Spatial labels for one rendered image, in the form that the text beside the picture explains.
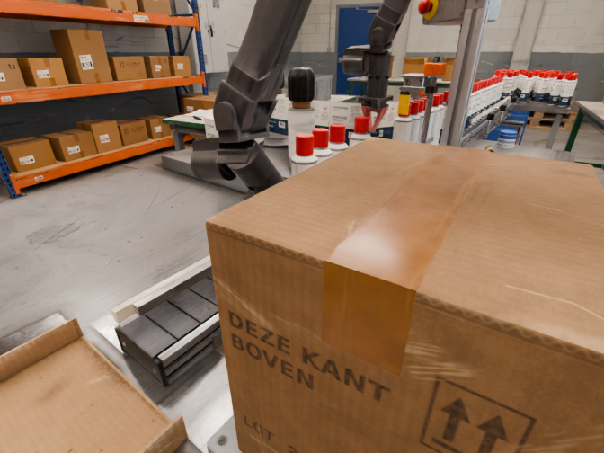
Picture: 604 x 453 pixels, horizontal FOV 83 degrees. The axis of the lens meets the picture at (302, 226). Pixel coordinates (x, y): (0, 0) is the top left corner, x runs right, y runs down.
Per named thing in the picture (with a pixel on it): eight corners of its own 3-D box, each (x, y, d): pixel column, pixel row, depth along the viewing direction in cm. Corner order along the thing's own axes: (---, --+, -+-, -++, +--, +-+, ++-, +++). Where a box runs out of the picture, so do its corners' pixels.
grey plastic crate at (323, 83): (295, 97, 344) (294, 74, 334) (332, 100, 329) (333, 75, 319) (265, 105, 295) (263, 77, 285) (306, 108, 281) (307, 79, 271)
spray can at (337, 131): (330, 207, 83) (333, 121, 74) (348, 212, 80) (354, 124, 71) (318, 215, 79) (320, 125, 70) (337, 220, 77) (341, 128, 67)
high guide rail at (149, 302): (430, 140, 117) (430, 136, 116) (433, 140, 116) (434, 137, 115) (134, 313, 40) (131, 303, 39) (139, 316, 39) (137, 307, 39)
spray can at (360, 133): (351, 193, 91) (357, 114, 82) (368, 198, 89) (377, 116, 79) (341, 199, 88) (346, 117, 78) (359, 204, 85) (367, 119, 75)
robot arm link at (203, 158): (229, 100, 45) (265, 99, 52) (169, 107, 50) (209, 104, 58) (242, 188, 49) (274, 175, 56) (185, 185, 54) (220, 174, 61)
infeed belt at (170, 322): (448, 137, 166) (450, 129, 165) (466, 140, 162) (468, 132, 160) (124, 350, 49) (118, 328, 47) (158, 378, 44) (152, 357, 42)
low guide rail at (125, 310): (406, 152, 123) (407, 146, 122) (410, 152, 122) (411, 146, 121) (113, 320, 46) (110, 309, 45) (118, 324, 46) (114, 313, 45)
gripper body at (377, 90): (356, 103, 94) (359, 75, 90) (372, 100, 101) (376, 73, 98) (377, 106, 91) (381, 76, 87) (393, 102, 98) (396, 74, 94)
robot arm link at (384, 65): (389, 50, 86) (395, 50, 91) (363, 49, 89) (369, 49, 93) (385, 80, 90) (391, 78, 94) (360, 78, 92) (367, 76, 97)
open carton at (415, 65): (398, 79, 584) (401, 56, 567) (405, 78, 617) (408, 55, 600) (424, 80, 565) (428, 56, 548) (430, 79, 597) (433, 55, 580)
